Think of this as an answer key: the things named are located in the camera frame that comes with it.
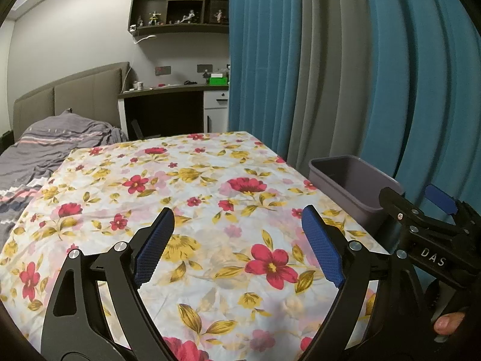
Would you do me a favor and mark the grey striped duvet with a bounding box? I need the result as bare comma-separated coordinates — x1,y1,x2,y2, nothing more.
0,109,128,241

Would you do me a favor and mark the grey curtain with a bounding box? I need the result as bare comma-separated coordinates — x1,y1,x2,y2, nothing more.
286,0,401,181

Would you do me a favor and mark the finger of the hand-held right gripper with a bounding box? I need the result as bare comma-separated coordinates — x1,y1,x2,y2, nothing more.
426,184,468,219
378,186,424,234

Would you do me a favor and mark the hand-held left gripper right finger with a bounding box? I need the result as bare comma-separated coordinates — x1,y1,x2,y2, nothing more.
301,205,433,361

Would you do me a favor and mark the dark chair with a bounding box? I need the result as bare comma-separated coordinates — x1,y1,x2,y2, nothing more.
131,119,162,140

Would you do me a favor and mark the floral tablecloth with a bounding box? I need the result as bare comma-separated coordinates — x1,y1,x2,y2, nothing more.
0,131,391,361

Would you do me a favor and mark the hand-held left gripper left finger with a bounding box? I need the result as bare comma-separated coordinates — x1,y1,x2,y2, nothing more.
42,207,175,361

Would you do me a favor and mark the dark wall shelf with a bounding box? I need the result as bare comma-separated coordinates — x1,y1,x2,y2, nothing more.
129,0,231,34

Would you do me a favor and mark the grey upholstered headboard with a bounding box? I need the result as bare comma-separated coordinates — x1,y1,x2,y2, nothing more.
13,62,130,140

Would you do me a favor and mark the purple plastic bin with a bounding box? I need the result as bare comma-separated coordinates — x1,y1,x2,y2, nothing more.
309,155,406,234

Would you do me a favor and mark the row of figurines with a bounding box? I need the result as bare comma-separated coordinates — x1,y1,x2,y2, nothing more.
130,0,230,31

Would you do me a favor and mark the white drawer cabinet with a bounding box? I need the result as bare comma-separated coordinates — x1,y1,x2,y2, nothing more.
203,89,230,134

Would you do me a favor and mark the dark wooden desk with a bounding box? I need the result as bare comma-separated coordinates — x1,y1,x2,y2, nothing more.
118,83,231,140

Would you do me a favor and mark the blue curtain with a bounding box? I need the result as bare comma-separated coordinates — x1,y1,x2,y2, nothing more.
359,0,481,234
228,0,314,170

